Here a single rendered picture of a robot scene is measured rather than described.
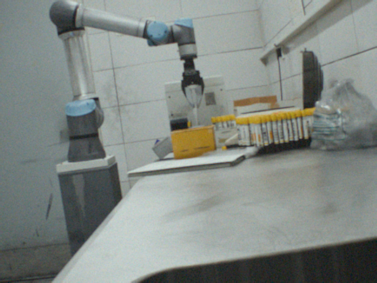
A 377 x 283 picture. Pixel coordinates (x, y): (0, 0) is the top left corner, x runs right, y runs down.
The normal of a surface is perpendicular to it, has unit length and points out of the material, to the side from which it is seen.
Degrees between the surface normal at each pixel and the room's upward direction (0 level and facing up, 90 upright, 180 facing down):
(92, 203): 90
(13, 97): 90
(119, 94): 90
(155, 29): 90
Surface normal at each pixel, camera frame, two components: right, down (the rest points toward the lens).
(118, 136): -0.02, 0.05
